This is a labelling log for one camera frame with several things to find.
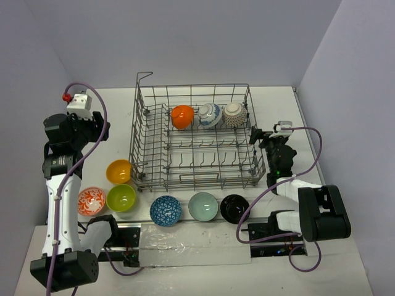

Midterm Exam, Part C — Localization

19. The grey patterned bowl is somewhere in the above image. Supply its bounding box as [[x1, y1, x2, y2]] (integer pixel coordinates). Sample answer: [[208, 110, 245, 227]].
[[223, 102, 247, 127]]

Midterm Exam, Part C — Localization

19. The blue floral bowl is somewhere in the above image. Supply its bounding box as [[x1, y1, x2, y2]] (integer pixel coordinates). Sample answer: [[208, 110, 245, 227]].
[[198, 103, 222, 128]]

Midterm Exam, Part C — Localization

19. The grey wire dish rack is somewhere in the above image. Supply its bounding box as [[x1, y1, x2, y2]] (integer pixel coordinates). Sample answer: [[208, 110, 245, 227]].
[[129, 72, 266, 191]]

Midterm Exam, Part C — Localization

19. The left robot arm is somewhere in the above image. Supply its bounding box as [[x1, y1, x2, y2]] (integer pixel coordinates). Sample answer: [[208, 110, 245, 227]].
[[30, 112, 120, 294]]

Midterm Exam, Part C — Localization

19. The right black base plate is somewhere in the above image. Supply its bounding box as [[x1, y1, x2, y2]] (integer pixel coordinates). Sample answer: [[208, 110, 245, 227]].
[[241, 219, 309, 257]]

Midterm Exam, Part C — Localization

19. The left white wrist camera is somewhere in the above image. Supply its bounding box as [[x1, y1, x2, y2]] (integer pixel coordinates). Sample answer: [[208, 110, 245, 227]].
[[62, 93, 93, 120]]

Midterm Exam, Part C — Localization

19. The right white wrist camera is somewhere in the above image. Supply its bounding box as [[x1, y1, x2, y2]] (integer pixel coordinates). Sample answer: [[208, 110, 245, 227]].
[[269, 121, 293, 138]]

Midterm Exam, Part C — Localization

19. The black glossy bowl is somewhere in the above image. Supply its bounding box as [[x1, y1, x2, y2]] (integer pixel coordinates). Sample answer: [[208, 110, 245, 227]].
[[220, 194, 249, 224]]

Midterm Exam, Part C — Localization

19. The lime green bowl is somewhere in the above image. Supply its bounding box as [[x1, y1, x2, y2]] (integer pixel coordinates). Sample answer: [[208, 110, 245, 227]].
[[106, 184, 136, 212]]

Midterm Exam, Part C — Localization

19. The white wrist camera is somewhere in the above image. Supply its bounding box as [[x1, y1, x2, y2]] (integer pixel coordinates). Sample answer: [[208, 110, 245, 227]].
[[269, 121, 293, 138], [62, 93, 93, 120]]

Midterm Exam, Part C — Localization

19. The orange bowl white inside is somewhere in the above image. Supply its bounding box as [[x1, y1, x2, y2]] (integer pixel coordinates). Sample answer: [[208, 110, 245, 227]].
[[171, 105, 194, 130]]

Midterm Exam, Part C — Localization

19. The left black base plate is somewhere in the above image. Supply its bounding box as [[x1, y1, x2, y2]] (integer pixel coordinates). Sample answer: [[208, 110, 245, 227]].
[[80, 223, 142, 268]]

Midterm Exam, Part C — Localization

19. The yellow-orange bowl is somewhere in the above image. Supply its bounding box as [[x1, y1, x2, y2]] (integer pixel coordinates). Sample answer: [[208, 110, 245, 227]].
[[106, 159, 132, 184]]

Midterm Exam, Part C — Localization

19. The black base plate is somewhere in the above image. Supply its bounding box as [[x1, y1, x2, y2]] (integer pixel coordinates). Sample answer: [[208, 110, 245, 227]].
[[241, 219, 309, 257], [80, 223, 142, 268]]

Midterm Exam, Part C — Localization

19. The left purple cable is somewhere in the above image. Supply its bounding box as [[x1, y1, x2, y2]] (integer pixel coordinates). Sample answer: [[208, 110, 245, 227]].
[[45, 81, 146, 296]]

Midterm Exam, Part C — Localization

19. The blue triangle pattern bowl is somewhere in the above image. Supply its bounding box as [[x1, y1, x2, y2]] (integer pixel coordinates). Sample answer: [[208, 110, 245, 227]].
[[149, 195, 182, 227]]

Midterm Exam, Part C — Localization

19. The orange white patterned bowl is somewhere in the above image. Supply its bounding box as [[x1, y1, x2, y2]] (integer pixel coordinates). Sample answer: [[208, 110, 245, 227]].
[[78, 187, 106, 216]]

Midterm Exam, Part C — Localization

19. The light teal bowl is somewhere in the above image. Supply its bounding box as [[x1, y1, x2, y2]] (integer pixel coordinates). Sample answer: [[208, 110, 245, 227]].
[[188, 192, 218, 222]]

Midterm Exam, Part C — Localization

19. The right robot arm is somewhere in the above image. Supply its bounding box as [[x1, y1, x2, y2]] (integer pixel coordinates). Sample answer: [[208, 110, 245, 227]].
[[248, 121, 351, 242]]

